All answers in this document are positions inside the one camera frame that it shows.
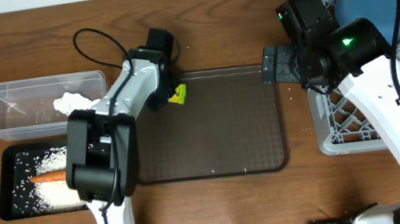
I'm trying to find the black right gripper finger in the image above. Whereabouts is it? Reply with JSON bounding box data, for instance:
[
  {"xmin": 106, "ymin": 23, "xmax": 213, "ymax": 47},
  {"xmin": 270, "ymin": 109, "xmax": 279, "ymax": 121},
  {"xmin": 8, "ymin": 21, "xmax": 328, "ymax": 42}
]
[
  {"xmin": 261, "ymin": 46, "xmax": 278, "ymax": 84},
  {"xmin": 276, "ymin": 46, "xmax": 301, "ymax": 83}
]

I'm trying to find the white tissue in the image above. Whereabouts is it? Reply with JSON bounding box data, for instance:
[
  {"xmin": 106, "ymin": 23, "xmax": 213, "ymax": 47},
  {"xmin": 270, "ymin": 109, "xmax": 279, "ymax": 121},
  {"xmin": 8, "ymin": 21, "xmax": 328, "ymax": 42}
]
[{"xmin": 53, "ymin": 92, "xmax": 101, "ymax": 116}]

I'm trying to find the orange carrot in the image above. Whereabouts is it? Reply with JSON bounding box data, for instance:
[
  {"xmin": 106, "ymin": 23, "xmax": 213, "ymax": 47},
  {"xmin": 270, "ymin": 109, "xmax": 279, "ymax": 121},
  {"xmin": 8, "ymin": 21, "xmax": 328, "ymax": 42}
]
[{"xmin": 31, "ymin": 170, "xmax": 66, "ymax": 184}]

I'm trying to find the white rice pile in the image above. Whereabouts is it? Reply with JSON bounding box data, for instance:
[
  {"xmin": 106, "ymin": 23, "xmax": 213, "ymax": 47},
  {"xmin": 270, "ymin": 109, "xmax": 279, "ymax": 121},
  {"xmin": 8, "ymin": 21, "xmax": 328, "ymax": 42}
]
[{"xmin": 6, "ymin": 144, "xmax": 88, "ymax": 219}]

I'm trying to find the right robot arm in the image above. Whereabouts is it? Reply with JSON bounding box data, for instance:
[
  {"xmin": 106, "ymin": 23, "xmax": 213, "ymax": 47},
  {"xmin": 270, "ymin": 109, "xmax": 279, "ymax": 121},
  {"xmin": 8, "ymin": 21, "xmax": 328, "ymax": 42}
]
[{"xmin": 262, "ymin": 18, "xmax": 400, "ymax": 224}]

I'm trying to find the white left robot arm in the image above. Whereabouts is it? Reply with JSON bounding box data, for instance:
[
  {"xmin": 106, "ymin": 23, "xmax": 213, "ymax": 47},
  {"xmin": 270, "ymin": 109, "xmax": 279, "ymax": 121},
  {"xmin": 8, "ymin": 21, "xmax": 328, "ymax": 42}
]
[{"xmin": 65, "ymin": 41, "xmax": 177, "ymax": 224}]

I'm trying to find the black waste tray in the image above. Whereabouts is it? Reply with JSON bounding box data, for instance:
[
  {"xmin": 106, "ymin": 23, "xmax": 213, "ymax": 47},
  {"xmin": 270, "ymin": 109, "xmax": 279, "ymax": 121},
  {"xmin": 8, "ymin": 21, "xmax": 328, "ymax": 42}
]
[{"xmin": 0, "ymin": 138, "xmax": 86, "ymax": 221}]

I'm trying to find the yellow green wrapper piece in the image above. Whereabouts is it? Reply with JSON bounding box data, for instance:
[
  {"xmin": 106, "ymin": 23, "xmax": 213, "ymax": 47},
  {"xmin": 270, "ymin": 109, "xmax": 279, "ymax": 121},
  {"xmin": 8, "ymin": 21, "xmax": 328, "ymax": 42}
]
[{"xmin": 168, "ymin": 83, "xmax": 187, "ymax": 105}]

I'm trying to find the brown serving tray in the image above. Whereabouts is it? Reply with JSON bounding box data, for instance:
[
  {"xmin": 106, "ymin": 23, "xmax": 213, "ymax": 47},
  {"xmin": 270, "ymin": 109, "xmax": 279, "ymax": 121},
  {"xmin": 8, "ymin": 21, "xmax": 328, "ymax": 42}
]
[{"xmin": 137, "ymin": 65, "xmax": 290, "ymax": 185}]

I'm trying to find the clear plastic bin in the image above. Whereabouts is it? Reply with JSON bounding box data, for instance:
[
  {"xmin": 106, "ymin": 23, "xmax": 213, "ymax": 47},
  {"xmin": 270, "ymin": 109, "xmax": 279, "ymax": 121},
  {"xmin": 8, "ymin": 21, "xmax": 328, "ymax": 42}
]
[{"xmin": 0, "ymin": 70, "xmax": 107, "ymax": 141}]

